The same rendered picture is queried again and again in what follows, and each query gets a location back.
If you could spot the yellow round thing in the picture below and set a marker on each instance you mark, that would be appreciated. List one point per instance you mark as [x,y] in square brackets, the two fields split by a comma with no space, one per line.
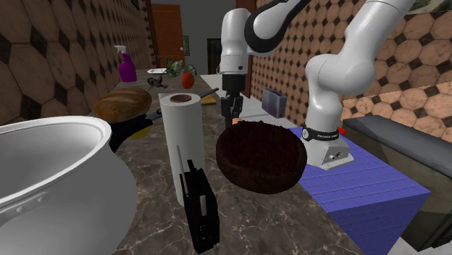
[143,133]

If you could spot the orange door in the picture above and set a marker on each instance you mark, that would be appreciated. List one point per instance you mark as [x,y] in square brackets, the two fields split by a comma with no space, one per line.
[168,35]

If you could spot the green leafy lettuce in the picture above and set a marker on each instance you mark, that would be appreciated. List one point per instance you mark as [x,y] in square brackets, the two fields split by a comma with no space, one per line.
[175,67]

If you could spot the red tomato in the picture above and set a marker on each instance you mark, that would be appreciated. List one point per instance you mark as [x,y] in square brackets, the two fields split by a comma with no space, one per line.
[188,80]

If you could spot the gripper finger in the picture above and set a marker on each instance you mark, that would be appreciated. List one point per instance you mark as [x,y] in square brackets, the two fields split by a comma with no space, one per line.
[238,106]
[226,109]

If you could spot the small wall picture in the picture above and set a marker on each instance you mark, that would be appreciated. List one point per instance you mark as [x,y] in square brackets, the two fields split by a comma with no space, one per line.
[186,45]

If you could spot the large white pot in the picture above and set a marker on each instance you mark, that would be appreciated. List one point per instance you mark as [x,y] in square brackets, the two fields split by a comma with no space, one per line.
[53,183]

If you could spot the small orange thing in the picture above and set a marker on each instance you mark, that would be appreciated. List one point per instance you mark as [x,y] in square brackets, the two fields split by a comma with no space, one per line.
[236,121]

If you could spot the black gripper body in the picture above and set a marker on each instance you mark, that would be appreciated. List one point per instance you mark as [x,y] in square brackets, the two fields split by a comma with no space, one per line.
[233,83]

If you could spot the small dark bird figure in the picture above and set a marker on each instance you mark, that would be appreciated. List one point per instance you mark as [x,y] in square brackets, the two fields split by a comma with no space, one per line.
[155,83]

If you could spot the dark brown chocolate cake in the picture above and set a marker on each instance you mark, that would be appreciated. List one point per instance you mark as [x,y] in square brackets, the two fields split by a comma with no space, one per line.
[259,155]

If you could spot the white plate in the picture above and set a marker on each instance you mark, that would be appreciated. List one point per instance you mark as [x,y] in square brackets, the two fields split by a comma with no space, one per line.
[156,71]

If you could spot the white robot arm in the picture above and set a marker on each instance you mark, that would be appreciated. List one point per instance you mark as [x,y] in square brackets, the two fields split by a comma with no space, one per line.
[339,70]

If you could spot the grey purple toaster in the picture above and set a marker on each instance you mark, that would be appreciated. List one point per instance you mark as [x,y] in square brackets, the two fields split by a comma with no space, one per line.
[273,103]

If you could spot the purple spray bottle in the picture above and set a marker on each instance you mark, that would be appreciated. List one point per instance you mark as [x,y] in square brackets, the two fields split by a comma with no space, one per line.
[127,69]

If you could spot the brown bread loaf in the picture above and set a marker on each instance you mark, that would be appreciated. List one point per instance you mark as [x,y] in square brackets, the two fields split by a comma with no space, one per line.
[121,104]

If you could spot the blue tiled robot stand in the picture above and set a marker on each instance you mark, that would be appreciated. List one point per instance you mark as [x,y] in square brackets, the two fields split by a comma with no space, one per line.
[356,190]

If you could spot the white paper towel roll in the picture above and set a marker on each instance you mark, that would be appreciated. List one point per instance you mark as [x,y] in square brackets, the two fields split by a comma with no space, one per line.
[183,141]

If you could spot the yellow green sponge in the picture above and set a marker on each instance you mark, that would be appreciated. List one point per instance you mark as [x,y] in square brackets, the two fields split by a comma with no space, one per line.
[208,100]

